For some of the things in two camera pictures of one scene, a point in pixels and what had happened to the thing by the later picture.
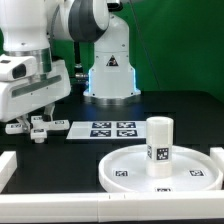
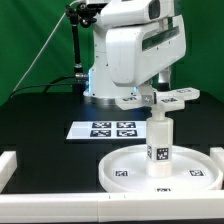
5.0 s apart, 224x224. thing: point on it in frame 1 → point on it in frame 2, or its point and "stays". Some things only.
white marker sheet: (110, 130) stays
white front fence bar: (108, 207) stays
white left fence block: (8, 166) stays
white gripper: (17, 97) → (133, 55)
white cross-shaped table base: (38, 128) → (164, 101)
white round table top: (193, 169) stays
